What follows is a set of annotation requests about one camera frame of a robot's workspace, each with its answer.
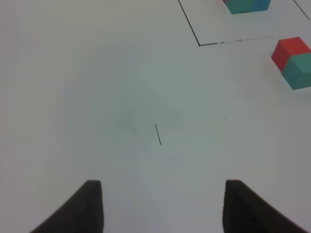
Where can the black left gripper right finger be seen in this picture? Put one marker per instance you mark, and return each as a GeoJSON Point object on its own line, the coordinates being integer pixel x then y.
{"type": "Point", "coordinates": [246, 212]}

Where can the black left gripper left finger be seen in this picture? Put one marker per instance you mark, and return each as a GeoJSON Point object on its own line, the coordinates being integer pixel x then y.
{"type": "Point", "coordinates": [83, 212]}

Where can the template green cube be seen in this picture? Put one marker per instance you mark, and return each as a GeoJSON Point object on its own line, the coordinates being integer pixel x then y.
{"type": "Point", "coordinates": [239, 6]}

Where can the template blue cube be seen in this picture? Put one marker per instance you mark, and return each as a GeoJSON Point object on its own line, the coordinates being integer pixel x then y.
{"type": "Point", "coordinates": [260, 5]}

